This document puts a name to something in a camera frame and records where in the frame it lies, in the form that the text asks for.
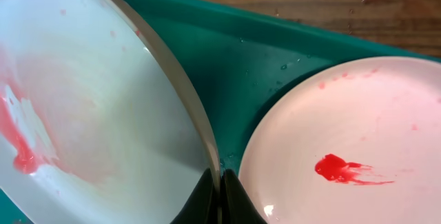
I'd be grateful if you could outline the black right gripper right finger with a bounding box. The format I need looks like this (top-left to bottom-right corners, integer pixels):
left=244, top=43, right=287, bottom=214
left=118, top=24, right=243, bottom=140
left=220, top=169, right=267, bottom=224

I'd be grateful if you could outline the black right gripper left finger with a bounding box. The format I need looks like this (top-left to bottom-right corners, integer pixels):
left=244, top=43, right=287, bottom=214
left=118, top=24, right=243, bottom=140
left=171, top=169, right=218, bottom=224

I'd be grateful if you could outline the light blue plate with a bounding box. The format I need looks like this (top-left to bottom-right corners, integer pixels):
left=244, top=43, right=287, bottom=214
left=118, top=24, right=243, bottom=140
left=1, top=0, right=219, bottom=223

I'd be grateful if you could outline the white pink plate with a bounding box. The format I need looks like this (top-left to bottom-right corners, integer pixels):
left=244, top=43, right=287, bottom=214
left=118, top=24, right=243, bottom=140
left=239, top=57, right=440, bottom=224

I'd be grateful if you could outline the teal plastic tray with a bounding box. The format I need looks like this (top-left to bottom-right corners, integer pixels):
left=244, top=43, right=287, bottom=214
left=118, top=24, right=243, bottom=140
left=1, top=0, right=440, bottom=223

